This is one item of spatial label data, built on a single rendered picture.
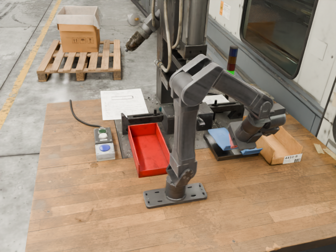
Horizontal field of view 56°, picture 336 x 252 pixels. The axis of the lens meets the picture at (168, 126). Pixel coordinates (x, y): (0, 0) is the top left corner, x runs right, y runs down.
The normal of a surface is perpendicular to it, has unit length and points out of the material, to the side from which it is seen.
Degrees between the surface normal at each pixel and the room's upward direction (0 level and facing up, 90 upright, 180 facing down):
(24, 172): 0
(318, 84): 90
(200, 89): 90
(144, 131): 90
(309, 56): 90
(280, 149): 0
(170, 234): 0
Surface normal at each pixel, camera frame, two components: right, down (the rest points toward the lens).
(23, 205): 0.04, -0.84
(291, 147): -0.97, 0.11
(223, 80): 0.54, 0.51
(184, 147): 0.32, 0.48
